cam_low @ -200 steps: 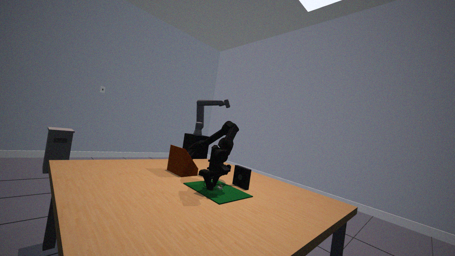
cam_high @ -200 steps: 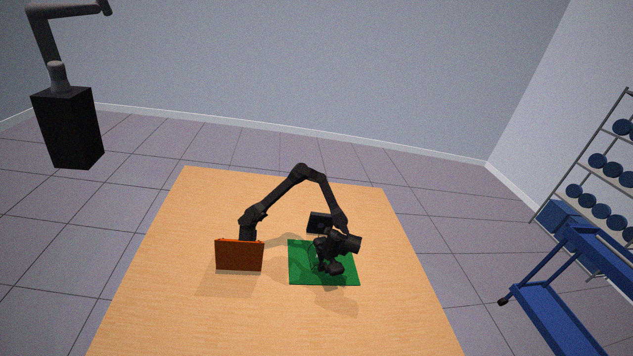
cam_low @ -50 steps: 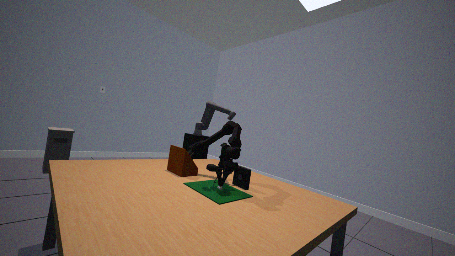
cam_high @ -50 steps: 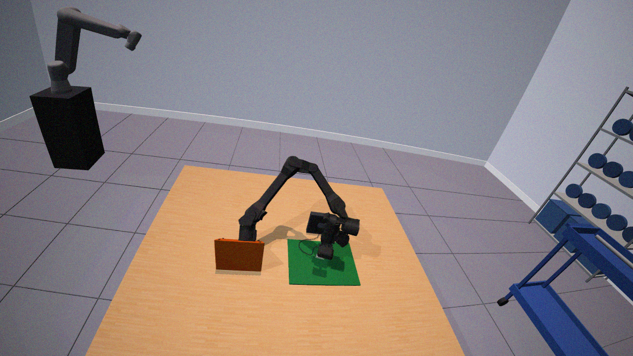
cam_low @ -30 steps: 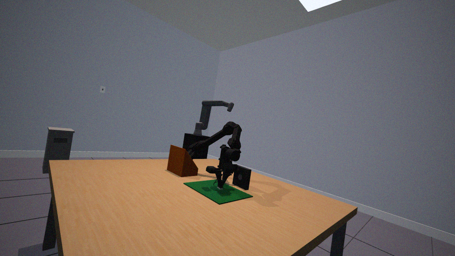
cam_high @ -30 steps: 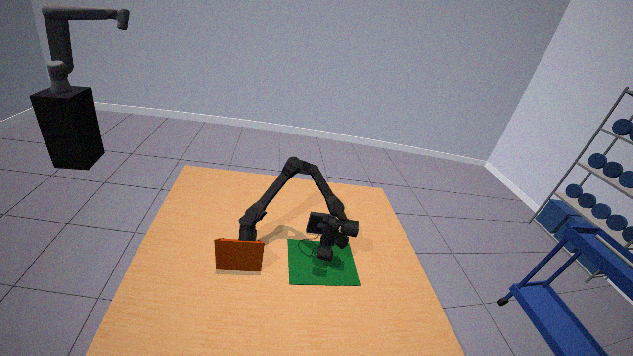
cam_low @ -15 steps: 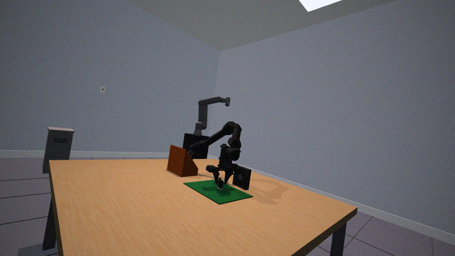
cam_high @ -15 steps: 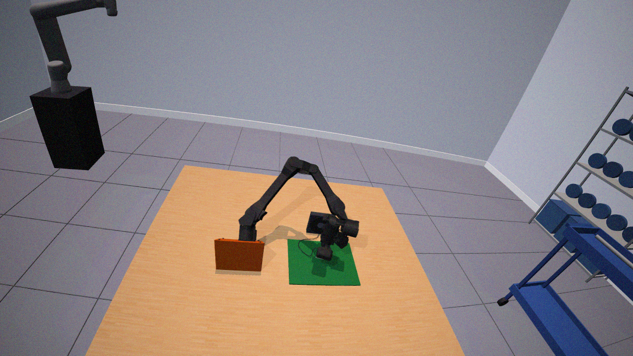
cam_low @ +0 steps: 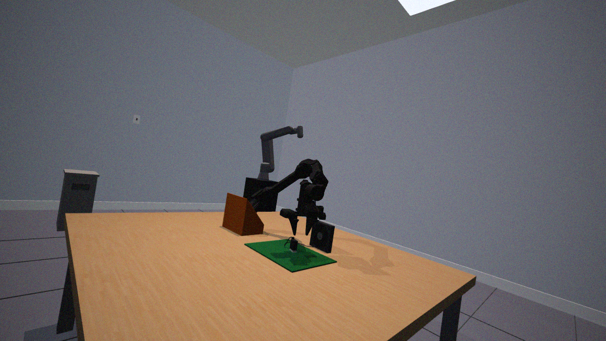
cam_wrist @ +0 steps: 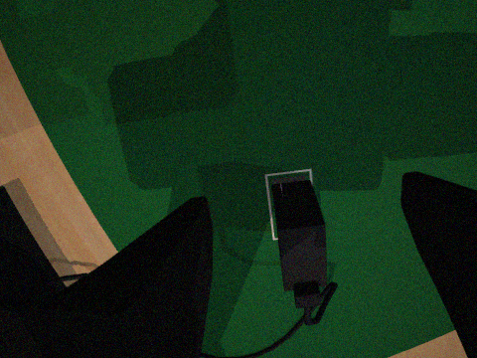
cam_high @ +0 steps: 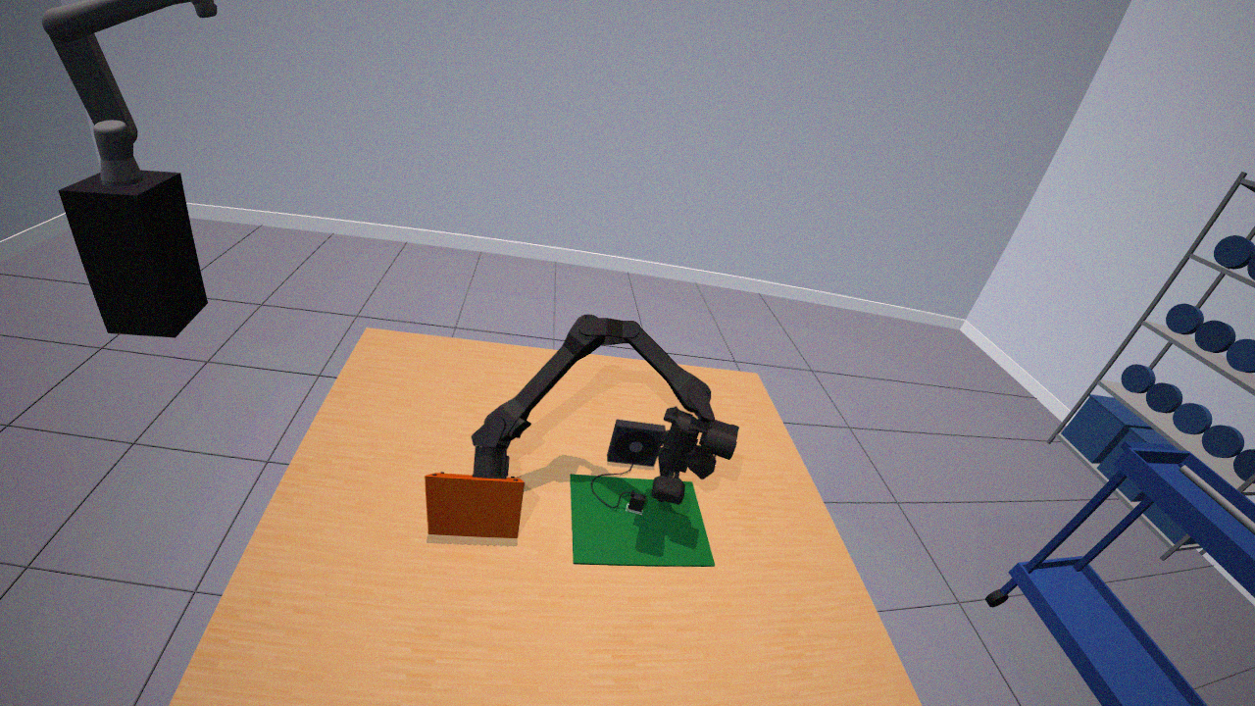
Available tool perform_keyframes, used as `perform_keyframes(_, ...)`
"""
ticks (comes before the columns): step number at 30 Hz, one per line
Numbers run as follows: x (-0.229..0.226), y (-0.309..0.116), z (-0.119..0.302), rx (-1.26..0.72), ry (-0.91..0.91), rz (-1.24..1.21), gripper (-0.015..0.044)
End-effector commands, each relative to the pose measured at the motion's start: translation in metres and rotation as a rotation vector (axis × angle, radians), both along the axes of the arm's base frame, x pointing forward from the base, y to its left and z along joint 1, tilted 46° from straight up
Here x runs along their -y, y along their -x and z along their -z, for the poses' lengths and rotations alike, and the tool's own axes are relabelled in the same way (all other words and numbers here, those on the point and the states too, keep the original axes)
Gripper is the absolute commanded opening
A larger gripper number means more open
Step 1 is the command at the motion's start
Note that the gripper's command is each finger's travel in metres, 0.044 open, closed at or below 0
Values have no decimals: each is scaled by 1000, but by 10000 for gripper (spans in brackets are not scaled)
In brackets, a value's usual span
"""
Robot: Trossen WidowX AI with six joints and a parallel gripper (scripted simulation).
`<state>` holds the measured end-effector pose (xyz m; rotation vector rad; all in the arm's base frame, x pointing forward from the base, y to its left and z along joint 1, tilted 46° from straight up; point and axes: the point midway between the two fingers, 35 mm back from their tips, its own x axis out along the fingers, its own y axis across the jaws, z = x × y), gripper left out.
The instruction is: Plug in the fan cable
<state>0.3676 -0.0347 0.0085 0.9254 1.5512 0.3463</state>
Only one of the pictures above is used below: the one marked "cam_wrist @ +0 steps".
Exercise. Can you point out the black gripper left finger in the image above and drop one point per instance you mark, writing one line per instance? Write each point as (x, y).
(150, 300)

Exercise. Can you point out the black connector plug with cable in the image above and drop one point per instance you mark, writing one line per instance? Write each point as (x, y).
(302, 253)

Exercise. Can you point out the green circuit board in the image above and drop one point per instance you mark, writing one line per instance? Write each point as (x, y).
(152, 102)

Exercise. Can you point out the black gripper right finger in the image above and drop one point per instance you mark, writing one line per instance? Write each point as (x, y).
(442, 218)

